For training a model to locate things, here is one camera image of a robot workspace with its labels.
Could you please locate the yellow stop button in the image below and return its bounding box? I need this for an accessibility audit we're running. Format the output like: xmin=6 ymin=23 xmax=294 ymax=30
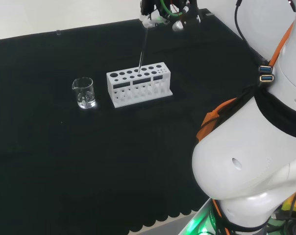
xmin=281 ymin=185 xmax=296 ymax=214

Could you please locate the orange cable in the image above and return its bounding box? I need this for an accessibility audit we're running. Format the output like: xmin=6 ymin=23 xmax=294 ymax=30
xmin=196 ymin=21 xmax=296 ymax=143

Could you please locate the clear glass rod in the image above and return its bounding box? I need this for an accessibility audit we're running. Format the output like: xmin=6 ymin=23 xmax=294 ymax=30
xmin=137 ymin=25 xmax=149 ymax=74

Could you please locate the grey base plate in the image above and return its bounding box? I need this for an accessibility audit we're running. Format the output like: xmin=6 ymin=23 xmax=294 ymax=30
xmin=179 ymin=196 xmax=227 ymax=235

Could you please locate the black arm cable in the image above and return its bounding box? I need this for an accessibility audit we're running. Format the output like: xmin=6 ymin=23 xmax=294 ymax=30
xmin=234 ymin=0 xmax=270 ymax=65

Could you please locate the black bench cloth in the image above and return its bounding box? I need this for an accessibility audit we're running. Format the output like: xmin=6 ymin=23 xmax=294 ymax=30
xmin=0 ymin=8 xmax=271 ymax=235

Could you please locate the green cable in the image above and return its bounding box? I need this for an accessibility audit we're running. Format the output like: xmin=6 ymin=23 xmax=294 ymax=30
xmin=159 ymin=0 xmax=183 ymax=17

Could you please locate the white test tube rack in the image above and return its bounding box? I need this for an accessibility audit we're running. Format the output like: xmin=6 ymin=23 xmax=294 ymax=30
xmin=106 ymin=62 xmax=174 ymax=109

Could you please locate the small clear glass beaker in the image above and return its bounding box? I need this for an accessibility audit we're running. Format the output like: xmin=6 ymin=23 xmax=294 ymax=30
xmin=71 ymin=76 xmax=98 ymax=110

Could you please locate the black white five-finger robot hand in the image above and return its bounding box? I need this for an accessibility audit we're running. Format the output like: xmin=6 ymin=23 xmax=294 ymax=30
xmin=139 ymin=0 xmax=201 ymax=32

